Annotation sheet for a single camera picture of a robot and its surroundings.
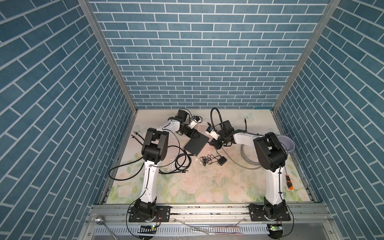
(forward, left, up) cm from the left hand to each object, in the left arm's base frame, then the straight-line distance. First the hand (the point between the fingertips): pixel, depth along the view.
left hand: (198, 135), depth 103 cm
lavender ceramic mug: (-8, -59, +3) cm, 59 cm away
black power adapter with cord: (-17, -7, -2) cm, 19 cm away
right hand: (-4, -8, -1) cm, 9 cm away
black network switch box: (-8, +2, 0) cm, 8 cm away
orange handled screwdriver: (-34, -51, 0) cm, 61 cm away
